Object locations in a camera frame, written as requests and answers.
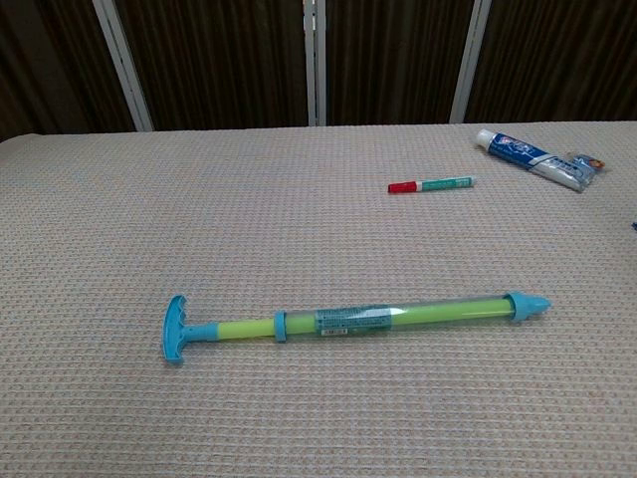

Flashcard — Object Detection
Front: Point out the blue green water pump toy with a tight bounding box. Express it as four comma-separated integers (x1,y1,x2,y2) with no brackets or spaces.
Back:
162,291,554,368

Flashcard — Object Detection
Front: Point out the white marker with red cap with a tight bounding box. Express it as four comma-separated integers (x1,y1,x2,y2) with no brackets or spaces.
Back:
387,174,479,195

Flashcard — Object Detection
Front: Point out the beige woven tablecloth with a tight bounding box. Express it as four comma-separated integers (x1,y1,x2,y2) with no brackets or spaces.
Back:
0,120,637,478

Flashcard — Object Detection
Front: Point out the dark pleated screen curtain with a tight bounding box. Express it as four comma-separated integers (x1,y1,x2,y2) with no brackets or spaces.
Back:
323,0,474,127
0,0,138,143
113,0,310,133
465,0,637,124

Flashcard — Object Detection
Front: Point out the blue and white toothpaste tube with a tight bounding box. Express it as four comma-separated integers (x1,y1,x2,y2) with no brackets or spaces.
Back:
475,127,596,194

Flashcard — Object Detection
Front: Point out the small blue snack packet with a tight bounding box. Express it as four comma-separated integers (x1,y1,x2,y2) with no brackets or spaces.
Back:
566,151,612,173

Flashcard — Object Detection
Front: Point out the white screen frame post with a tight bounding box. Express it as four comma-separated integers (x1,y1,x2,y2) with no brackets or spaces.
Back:
448,0,494,124
302,0,328,127
92,0,155,133

